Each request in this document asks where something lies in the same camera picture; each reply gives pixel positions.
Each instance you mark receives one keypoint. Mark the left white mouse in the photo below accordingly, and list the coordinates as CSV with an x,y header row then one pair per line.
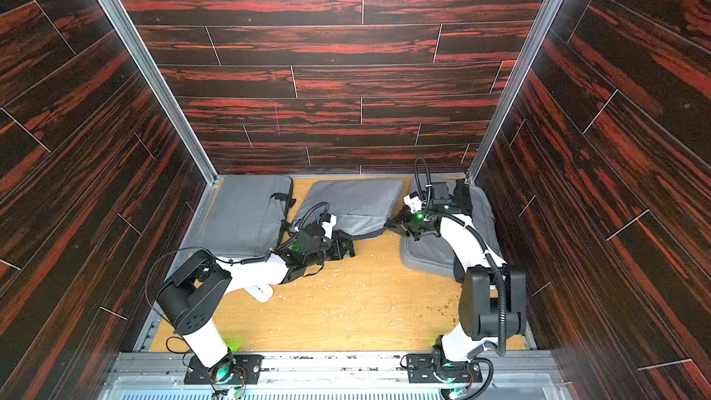
x,y
261,292

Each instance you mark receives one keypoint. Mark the grey laptop sleeve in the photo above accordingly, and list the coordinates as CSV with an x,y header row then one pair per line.
x,y
362,207

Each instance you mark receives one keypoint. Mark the left aluminium corner post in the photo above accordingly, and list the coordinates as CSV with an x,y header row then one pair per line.
x,y
129,35

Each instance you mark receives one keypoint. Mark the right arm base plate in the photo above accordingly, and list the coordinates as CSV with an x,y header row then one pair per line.
x,y
430,368

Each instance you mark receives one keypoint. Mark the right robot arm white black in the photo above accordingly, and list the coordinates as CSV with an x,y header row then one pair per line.
x,y
457,219

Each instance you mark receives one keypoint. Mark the aluminium corner post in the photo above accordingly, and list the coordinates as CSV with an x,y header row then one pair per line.
x,y
532,45
129,35

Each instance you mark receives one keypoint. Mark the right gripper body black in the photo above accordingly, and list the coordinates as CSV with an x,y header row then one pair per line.
x,y
407,223

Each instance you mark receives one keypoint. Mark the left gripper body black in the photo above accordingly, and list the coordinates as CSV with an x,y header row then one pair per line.
x,y
324,253

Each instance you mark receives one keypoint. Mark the grey bag with straps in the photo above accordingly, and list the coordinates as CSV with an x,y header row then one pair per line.
x,y
434,255

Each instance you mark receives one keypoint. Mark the right aluminium corner post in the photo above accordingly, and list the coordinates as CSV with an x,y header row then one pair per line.
x,y
532,45

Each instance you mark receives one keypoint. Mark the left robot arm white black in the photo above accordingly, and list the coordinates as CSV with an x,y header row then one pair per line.
x,y
192,294

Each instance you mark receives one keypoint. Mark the grey laptop bag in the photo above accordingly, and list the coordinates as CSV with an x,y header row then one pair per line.
x,y
246,219

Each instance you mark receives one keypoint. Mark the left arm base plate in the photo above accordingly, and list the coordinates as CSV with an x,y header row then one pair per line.
x,y
244,369

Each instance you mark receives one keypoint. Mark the front aluminium rail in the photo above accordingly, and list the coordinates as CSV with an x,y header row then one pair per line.
x,y
332,375

